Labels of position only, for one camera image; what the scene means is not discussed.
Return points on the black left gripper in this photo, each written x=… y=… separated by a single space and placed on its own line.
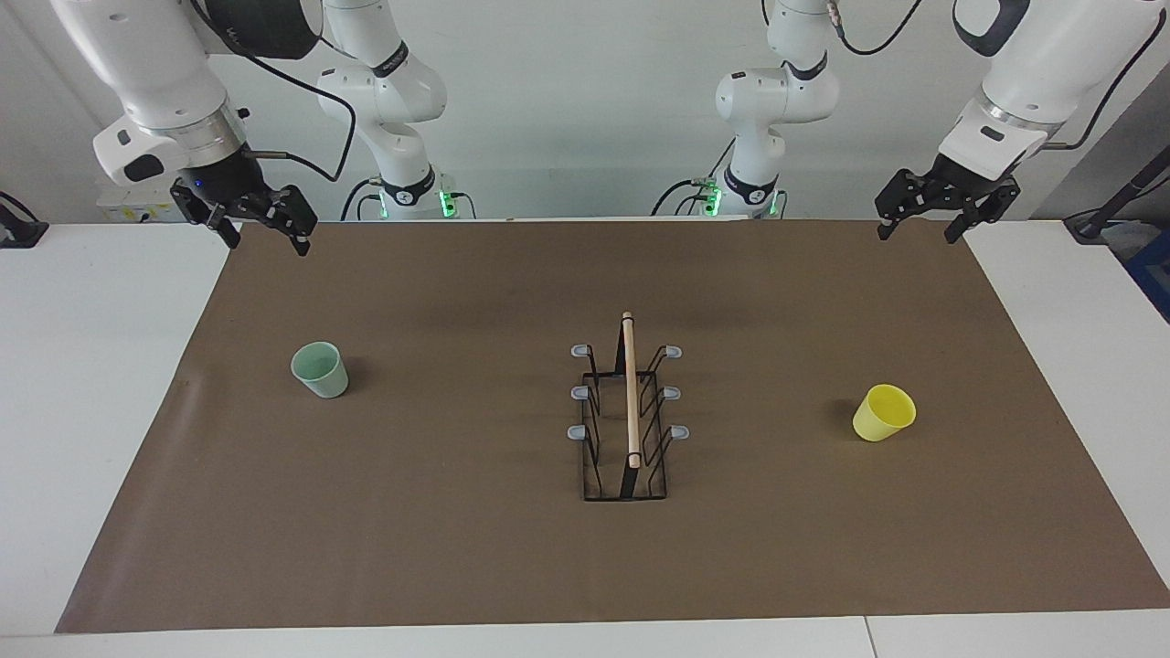
x=964 y=181

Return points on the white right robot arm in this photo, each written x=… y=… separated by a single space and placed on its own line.
x=146 y=64

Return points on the black table clamp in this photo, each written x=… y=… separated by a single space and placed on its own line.
x=18 y=233

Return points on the blue box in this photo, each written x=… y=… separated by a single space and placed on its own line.
x=1154 y=274

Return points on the green plastic cup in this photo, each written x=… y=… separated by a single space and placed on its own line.
x=324 y=375

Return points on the black pole stand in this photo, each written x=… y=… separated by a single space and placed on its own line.
x=1120 y=201

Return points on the white power strip box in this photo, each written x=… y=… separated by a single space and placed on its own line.
x=123 y=208

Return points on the brown table mat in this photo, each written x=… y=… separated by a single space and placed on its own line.
x=411 y=512

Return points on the yellow plastic cup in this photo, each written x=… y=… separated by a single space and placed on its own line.
x=882 y=416

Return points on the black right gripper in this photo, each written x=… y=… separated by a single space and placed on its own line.
x=224 y=183

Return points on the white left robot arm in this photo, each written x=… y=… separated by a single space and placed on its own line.
x=1042 y=64

